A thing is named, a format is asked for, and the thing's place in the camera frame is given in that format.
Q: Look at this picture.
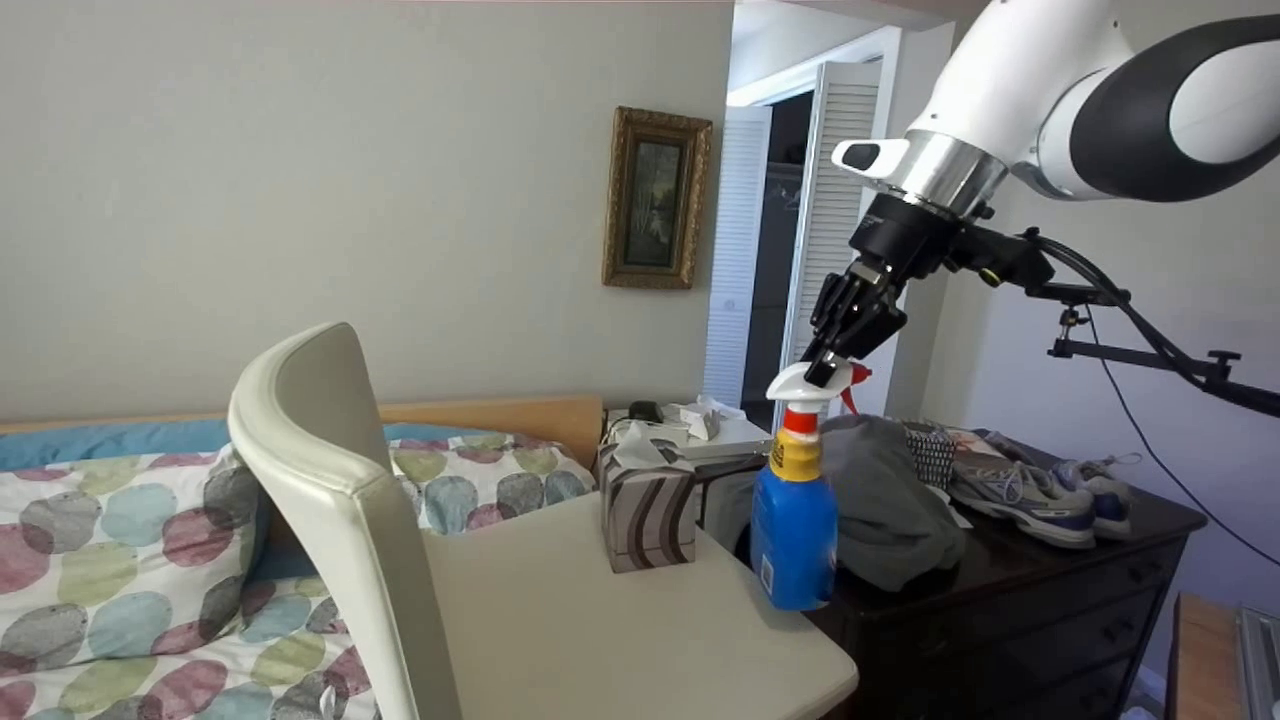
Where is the blue spray bottle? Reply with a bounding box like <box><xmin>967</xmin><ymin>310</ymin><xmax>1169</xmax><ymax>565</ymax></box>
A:
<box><xmin>748</xmin><ymin>357</ymin><xmax>873</xmax><ymax>615</ymax></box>

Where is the metal rail frame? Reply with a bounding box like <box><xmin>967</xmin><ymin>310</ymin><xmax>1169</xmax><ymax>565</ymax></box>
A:
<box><xmin>1237</xmin><ymin>604</ymin><xmax>1280</xmax><ymax>720</ymax></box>

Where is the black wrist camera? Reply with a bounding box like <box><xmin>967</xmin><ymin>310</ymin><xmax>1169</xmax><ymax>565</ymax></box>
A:
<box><xmin>970</xmin><ymin>222</ymin><xmax>1071</xmax><ymax>297</ymax></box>

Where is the white chair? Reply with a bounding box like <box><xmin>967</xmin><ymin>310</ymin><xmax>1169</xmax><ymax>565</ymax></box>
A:
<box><xmin>221</xmin><ymin>316</ymin><xmax>864</xmax><ymax>720</ymax></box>

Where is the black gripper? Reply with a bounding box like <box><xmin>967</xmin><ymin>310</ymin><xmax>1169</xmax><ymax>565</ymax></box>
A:
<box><xmin>797</xmin><ymin>197</ymin><xmax>967</xmax><ymax>390</ymax></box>

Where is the circle patterned pillow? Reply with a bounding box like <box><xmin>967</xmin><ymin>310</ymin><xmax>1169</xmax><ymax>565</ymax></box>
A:
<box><xmin>390</xmin><ymin>430</ymin><xmax>598</xmax><ymax>540</ymax></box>

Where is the blue pillow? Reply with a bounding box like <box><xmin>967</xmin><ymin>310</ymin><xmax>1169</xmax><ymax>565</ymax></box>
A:
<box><xmin>0</xmin><ymin>417</ymin><xmax>232</xmax><ymax>471</ymax></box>
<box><xmin>385</xmin><ymin>418</ymin><xmax>516</xmax><ymax>450</ymax></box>

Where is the floral bedspread bed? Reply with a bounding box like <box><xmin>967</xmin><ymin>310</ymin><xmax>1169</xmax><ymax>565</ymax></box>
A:
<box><xmin>0</xmin><ymin>447</ymin><xmax>405</xmax><ymax>720</ymax></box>

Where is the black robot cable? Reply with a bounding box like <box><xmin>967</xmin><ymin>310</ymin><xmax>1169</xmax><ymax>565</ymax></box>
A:
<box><xmin>1034</xmin><ymin>230</ymin><xmax>1193</xmax><ymax>370</ymax></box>

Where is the wooden table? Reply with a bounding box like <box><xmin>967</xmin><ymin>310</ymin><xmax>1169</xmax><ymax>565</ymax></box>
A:
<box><xmin>1165</xmin><ymin>593</ymin><xmax>1251</xmax><ymax>720</ymax></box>

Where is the wooden headboard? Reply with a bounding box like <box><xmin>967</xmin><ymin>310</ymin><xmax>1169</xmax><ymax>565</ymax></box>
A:
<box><xmin>0</xmin><ymin>386</ymin><xmax>613</xmax><ymax>471</ymax></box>

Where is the white louvered door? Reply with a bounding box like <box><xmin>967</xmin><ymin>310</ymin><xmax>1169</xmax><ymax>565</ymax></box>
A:
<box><xmin>770</xmin><ymin>50</ymin><xmax>887</xmax><ymax>450</ymax></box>

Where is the grey clothing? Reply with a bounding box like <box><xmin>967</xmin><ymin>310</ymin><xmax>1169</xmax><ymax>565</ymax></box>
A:
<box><xmin>821</xmin><ymin>410</ymin><xmax>967</xmax><ymax>597</ymax></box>

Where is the black hanging camera cable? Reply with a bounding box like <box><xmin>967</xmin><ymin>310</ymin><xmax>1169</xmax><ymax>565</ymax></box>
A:
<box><xmin>1085</xmin><ymin>305</ymin><xmax>1280</xmax><ymax>573</ymax></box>

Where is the dark wooden dresser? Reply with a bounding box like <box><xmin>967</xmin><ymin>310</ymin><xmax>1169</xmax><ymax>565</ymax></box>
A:
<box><xmin>724</xmin><ymin>427</ymin><xmax>1212</xmax><ymax>720</ymax></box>

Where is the striped tissue box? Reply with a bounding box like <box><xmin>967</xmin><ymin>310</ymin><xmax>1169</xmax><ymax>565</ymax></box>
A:
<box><xmin>590</xmin><ymin>444</ymin><xmax>706</xmax><ymax>577</ymax></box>

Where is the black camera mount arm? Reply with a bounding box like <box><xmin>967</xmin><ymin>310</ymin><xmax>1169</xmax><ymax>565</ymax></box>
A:
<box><xmin>1045</xmin><ymin>301</ymin><xmax>1280</xmax><ymax>417</ymax></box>

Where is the gold framed picture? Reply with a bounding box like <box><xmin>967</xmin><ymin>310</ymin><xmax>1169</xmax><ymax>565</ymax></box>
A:
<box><xmin>598</xmin><ymin>101</ymin><xmax>715</xmax><ymax>292</ymax></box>

